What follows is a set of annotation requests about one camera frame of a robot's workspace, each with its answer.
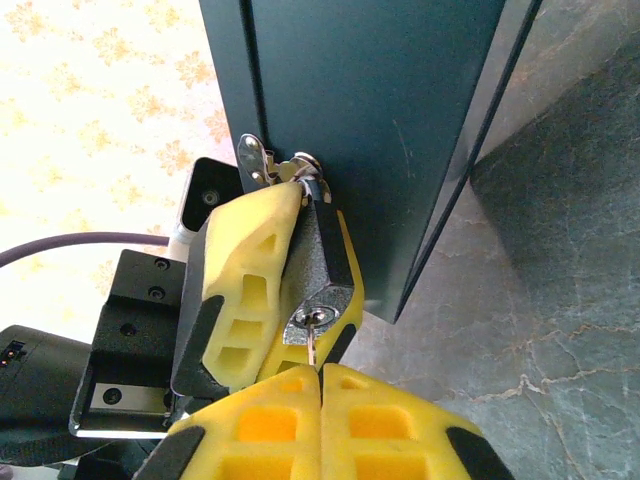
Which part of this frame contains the silver key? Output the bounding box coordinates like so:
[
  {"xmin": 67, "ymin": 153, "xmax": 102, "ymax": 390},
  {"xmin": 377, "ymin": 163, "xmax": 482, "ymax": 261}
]
[{"xmin": 304, "ymin": 309, "xmax": 322, "ymax": 369}]

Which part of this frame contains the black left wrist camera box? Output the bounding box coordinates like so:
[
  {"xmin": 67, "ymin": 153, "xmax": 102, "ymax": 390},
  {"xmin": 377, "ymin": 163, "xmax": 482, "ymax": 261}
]
[{"xmin": 178, "ymin": 156, "xmax": 244, "ymax": 246}]

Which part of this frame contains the grey padlock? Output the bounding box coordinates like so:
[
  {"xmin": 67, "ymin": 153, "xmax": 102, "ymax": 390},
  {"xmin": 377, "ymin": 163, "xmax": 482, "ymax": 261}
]
[{"xmin": 282, "ymin": 152, "xmax": 357, "ymax": 362}]

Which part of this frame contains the dark green metal cabinet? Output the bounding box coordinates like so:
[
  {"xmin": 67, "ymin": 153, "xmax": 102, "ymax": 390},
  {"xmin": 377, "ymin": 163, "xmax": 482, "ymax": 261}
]
[{"xmin": 198, "ymin": 0, "xmax": 544, "ymax": 324}]

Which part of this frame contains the purple cable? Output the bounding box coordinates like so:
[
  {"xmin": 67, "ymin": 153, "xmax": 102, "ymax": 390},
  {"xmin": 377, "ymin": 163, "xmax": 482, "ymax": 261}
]
[{"xmin": 0, "ymin": 231, "xmax": 172, "ymax": 269}]

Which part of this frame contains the silver metal hasp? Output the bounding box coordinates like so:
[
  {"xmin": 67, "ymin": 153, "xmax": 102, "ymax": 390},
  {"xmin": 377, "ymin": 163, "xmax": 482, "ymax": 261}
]
[{"xmin": 237, "ymin": 132, "xmax": 332, "ymax": 204}]

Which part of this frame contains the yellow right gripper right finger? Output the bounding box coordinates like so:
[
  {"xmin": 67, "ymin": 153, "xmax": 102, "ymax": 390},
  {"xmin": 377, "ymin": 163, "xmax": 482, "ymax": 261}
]
[{"xmin": 320, "ymin": 362, "xmax": 516, "ymax": 480}]

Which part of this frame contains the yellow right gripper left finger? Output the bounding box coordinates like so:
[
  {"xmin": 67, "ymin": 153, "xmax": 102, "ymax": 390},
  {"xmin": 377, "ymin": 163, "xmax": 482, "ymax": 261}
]
[{"xmin": 132, "ymin": 364, "xmax": 322, "ymax": 480}]

